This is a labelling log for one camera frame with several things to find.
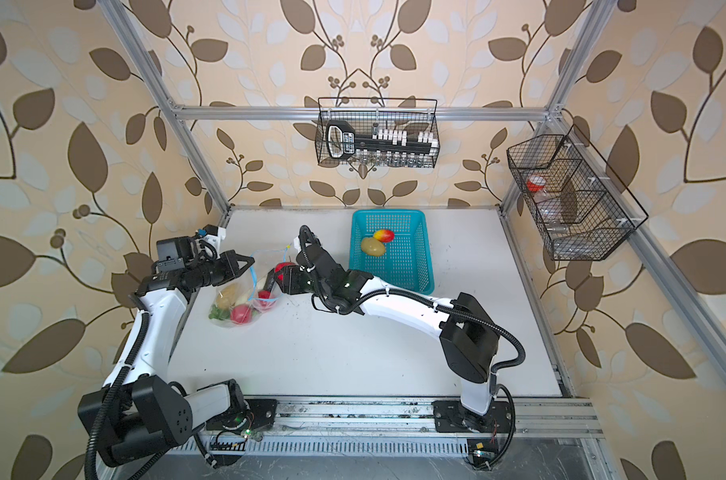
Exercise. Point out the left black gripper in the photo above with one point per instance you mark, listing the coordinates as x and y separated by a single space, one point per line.
228 265

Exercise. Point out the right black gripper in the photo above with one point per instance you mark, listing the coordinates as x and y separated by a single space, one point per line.
290 285

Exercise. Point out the yellow potato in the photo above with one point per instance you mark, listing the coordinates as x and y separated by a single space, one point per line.
372 247

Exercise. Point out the clear zip top bag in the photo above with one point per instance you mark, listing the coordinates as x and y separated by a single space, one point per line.
259 276

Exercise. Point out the red yellow mango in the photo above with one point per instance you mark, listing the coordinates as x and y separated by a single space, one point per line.
384 235

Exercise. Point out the red apple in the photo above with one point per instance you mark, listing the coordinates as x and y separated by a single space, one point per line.
283 265

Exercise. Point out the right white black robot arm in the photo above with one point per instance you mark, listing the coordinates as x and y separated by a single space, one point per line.
475 348

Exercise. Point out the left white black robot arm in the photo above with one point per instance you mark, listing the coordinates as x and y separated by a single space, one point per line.
138 413

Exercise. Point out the teal plastic basket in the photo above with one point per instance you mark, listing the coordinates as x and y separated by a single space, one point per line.
406 261

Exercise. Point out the red capped bottle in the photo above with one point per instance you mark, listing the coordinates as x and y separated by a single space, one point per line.
537 186

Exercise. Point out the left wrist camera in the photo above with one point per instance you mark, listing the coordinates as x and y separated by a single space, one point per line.
210 234

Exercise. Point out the aluminium front rail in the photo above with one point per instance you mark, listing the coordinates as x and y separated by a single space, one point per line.
411 416

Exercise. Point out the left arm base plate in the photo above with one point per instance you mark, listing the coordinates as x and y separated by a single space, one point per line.
253 414

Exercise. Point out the back black wire basket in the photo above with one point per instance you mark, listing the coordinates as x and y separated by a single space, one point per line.
411 113

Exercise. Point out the black wire basket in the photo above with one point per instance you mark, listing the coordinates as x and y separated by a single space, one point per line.
594 211
411 113

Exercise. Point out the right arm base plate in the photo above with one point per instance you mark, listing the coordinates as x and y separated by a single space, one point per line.
450 416

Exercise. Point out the right black wire basket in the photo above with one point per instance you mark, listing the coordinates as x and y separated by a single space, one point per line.
594 211

